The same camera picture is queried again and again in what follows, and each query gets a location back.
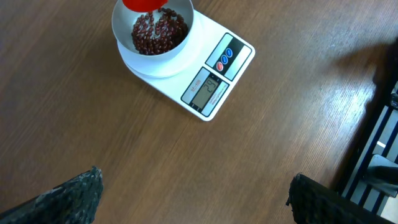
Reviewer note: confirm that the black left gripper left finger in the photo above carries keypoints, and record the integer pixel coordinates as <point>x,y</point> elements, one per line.
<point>74,201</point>

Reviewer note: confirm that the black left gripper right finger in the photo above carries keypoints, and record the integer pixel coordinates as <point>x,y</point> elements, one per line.
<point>313,203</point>

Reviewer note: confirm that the orange measuring scoop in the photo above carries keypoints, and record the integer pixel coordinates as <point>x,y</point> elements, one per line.
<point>144,5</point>

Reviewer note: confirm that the white digital kitchen scale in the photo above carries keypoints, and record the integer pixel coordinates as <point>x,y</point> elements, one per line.
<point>202,75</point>

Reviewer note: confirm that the white plastic bowl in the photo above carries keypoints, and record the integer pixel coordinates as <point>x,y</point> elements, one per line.
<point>123,20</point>

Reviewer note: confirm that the red beans in bowl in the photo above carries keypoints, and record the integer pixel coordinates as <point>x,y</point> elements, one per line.
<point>158,32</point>

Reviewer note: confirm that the black metal frame rack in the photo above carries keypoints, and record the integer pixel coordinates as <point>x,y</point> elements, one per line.
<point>377,136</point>

